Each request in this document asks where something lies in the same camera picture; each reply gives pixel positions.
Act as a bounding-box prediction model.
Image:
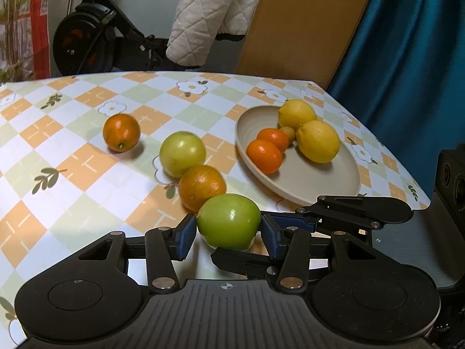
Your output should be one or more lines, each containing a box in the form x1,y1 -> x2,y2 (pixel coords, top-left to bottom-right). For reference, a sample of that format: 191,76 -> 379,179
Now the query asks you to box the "pale green apple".
160,131 -> 206,179

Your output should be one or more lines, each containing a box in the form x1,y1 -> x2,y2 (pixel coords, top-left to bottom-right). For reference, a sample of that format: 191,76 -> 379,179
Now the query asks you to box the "beige plate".
235,105 -> 361,207

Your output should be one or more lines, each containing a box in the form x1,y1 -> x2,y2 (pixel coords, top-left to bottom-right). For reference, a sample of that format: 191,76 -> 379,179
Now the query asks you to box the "small yellow lemon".
278,99 -> 317,130

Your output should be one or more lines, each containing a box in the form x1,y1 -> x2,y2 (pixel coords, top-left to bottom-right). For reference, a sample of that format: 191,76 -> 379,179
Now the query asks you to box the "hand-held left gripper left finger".
78,214 -> 197,294

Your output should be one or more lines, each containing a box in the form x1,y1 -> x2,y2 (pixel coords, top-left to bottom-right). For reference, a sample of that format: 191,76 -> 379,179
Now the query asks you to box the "black exercise bike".
53,0 -> 246,77

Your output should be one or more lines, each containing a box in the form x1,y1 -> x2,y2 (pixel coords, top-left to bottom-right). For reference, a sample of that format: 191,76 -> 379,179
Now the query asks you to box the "checkered flower tablecloth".
0,71 -> 433,349

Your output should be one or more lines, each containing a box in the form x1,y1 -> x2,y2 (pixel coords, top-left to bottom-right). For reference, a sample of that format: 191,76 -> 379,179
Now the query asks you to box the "dark orange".
103,114 -> 141,152
178,165 -> 227,213

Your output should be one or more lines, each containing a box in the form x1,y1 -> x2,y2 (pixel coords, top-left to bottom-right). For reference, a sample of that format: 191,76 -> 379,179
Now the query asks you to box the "wooden board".
236,0 -> 382,90

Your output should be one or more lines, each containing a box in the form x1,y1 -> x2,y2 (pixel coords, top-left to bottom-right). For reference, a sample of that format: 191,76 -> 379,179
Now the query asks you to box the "blue curtain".
327,0 -> 465,161

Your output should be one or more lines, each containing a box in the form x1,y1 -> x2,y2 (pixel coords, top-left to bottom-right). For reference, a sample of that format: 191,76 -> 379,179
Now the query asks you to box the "printed wall backdrop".
0,0 -> 51,82

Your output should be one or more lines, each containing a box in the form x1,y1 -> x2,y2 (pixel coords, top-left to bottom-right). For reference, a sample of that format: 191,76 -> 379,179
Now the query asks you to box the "large yellow lemon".
296,120 -> 341,164

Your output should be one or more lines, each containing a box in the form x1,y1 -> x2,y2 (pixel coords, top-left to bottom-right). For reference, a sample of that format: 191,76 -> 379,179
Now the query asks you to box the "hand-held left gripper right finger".
262,215 -> 391,294

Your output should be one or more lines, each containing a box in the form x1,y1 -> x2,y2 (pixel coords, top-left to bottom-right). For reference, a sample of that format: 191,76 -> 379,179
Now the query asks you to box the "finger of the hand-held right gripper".
211,247 -> 284,280
272,195 -> 414,231

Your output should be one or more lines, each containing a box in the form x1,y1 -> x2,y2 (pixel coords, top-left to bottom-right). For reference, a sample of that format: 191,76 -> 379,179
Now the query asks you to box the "bright orange mandarin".
256,128 -> 290,153
246,140 -> 284,175

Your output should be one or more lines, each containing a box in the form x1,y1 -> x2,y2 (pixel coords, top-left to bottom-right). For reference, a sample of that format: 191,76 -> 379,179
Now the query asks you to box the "bright green apple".
197,193 -> 262,251

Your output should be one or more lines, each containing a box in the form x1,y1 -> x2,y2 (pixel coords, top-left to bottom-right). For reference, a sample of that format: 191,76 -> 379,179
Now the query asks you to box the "white quilted jacket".
166,0 -> 269,67

